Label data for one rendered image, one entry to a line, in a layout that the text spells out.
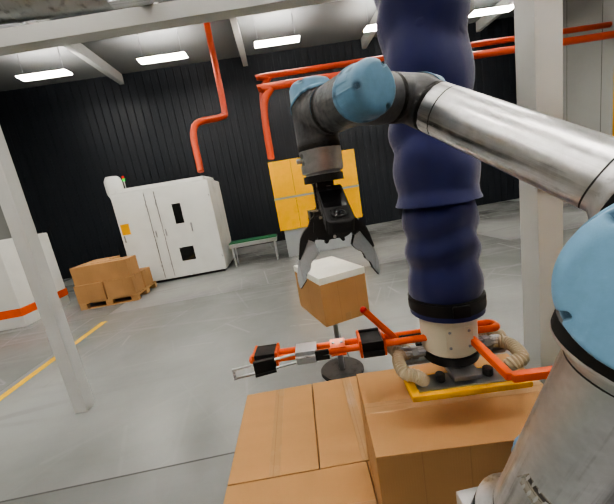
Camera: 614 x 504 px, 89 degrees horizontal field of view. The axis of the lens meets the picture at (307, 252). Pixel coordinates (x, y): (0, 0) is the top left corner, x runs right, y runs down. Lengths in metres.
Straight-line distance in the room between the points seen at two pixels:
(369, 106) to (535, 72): 1.98
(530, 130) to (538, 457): 0.34
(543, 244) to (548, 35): 1.18
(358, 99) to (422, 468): 0.97
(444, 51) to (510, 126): 0.50
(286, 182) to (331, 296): 5.92
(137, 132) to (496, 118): 12.15
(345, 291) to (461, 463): 1.63
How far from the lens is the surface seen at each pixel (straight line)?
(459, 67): 0.95
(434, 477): 1.15
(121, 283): 7.57
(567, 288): 0.29
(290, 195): 8.13
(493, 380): 1.12
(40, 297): 3.61
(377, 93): 0.47
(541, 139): 0.46
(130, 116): 12.60
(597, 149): 0.45
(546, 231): 2.44
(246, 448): 1.79
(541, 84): 2.40
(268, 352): 1.08
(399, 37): 0.97
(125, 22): 3.22
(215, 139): 11.71
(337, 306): 2.51
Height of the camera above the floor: 1.70
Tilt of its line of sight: 11 degrees down
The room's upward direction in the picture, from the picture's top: 10 degrees counter-clockwise
